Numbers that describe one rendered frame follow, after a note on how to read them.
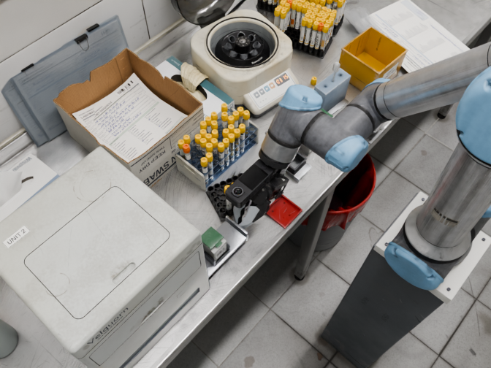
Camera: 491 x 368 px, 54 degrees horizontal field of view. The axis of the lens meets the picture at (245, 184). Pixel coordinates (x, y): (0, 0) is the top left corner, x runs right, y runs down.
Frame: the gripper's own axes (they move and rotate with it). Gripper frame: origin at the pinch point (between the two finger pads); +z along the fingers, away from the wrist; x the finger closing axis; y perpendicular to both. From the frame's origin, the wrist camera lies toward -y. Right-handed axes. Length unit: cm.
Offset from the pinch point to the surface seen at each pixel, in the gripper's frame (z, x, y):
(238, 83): -19.1, 26.0, 21.8
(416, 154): 20, -7, 150
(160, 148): -6.0, 24.9, -3.5
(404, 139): 18, 2, 153
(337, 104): -20.6, 6.2, 43.2
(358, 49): -33, 13, 58
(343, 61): -30, 12, 49
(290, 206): -3.2, -4.4, 14.5
